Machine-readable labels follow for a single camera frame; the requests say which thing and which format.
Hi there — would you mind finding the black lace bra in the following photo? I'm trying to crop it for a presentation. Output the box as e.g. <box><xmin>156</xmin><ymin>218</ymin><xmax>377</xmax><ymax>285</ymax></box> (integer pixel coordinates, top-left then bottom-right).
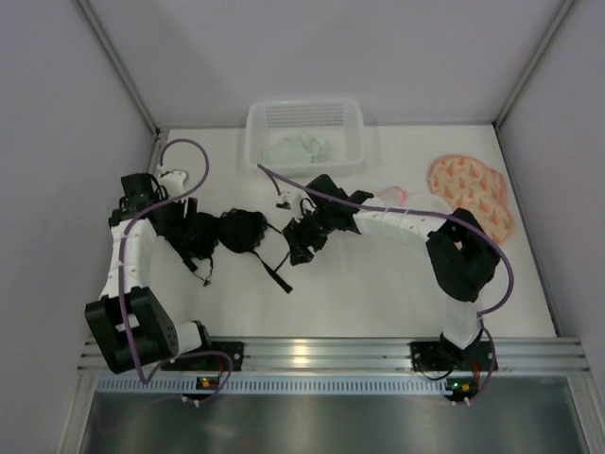
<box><xmin>168</xmin><ymin>208</ymin><xmax>292</xmax><ymax>294</ymax></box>

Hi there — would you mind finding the white mesh pink-trimmed laundry bag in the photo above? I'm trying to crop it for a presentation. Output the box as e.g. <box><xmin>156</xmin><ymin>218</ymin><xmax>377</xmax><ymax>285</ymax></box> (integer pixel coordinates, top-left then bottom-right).
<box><xmin>372</xmin><ymin>186</ymin><xmax>453</xmax><ymax>218</ymax></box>

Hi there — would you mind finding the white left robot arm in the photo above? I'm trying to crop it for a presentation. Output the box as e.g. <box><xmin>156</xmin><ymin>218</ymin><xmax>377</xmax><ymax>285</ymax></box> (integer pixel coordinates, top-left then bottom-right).
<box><xmin>85</xmin><ymin>173</ymin><xmax>215</xmax><ymax>374</ymax></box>

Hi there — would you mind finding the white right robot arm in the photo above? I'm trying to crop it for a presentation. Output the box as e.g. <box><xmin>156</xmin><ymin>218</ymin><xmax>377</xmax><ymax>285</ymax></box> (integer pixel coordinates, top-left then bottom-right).
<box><xmin>283</xmin><ymin>174</ymin><xmax>500</xmax><ymax>350</ymax></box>

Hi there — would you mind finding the peach patterned laundry bag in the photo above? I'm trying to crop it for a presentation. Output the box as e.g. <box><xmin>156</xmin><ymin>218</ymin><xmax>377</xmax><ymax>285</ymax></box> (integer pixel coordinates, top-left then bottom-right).
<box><xmin>427</xmin><ymin>154</ymin><xmax>514</xmax><ymax>245</ymax></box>

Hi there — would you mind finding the light green garment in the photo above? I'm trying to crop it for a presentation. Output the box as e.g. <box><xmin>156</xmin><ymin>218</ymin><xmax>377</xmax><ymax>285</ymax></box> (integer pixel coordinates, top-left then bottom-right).
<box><xmin>260</xmin><ymin>133</ymin><xmax>332</xmax><ymax>166</ymax></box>

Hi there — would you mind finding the white plastic basket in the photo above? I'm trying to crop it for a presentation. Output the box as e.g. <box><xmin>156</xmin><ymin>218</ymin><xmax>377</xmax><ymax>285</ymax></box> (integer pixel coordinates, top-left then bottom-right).
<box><xmin>244</xmin><ymin>97</ymin><xmax>367</xmax><ymax>177</ymax></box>

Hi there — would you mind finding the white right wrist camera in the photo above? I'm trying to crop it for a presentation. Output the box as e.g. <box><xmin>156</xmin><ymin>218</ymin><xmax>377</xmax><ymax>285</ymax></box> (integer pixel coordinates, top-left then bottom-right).
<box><xmin>275</xmin><ymin>189</ymin><xmax>306</xmax><ymax>221</ymax></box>

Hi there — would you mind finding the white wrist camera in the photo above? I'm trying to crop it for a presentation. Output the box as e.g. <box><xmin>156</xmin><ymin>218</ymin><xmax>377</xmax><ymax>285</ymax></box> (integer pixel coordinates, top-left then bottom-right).
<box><xmin>275</xmin><ymin>189</ymin><xmax>306</xmax><ymax>221</ymax></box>
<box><xmin>158</xmin><ymin>166</ymin><xmax>188</xmax><ymax>199</ymax></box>

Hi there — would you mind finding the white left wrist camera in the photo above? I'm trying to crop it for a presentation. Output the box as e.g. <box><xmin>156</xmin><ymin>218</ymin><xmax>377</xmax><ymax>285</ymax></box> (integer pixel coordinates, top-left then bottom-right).
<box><xmin>158</xmin><ymin>166</ymin><xmax>188</xmax><ymax>199</ymax></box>

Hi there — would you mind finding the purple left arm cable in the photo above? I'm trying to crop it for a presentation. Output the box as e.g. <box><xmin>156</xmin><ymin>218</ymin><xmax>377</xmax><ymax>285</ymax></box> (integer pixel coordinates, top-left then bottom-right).
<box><xmin>115</xmin><ymin>138</ymin><xmax>233</xmax><ymax>403</ymax></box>

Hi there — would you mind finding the aluminium frame rail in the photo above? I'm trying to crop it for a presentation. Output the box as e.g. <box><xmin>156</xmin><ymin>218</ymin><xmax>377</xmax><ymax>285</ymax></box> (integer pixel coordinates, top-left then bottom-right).
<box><xmin>78</xmin><ymin>336</ymin><xmax>592</xmax><ymax>375</ymax></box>

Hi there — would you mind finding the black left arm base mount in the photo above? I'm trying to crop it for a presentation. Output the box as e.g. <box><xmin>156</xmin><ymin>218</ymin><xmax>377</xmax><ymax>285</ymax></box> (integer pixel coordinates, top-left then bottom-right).
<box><xmin>161</xmin><ymin>340</ymin><xmax>245</xmax><ymax>372</ymax></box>

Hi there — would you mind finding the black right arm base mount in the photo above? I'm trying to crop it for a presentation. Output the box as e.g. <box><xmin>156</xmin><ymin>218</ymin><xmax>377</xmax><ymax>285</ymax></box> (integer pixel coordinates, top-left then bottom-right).
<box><xmin>409</xmin><ymin>329</ymin><xmax>498</xmax><ymax>375</ymax></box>

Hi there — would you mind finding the white slotted cable duct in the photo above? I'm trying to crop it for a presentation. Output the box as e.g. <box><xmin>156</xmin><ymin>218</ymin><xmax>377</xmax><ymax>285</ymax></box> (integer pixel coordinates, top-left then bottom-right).
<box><xmin>96</xmin><ymin>375</ymin><xmax>474</xmax><ymax>395</ymax></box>

